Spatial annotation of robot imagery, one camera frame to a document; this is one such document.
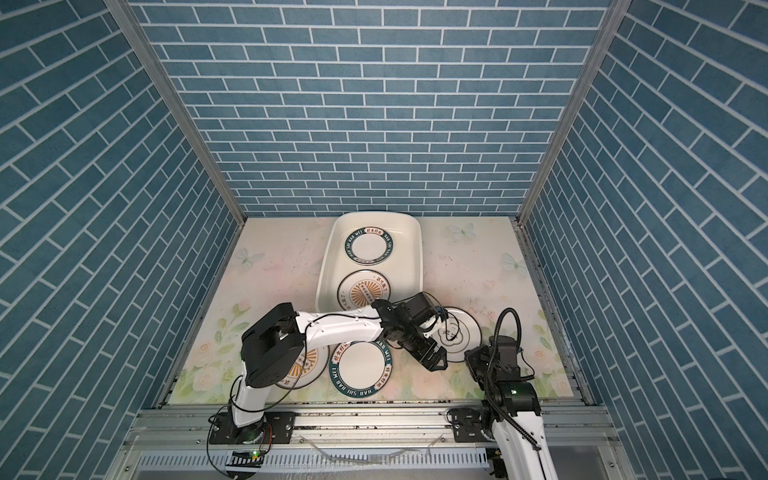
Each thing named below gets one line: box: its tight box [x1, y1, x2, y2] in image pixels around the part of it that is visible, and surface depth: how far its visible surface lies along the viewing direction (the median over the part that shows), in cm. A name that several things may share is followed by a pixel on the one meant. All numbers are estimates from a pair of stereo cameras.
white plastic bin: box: [316, 211, 424, 311], surface depth 107 cm
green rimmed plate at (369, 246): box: [345, 226, 394, 266], surface depth 113 cm
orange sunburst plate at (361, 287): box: [337, 269, 391, 311], surface depth 101 cm
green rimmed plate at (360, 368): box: [328, 340, 393, 399], surface depth 84 cm
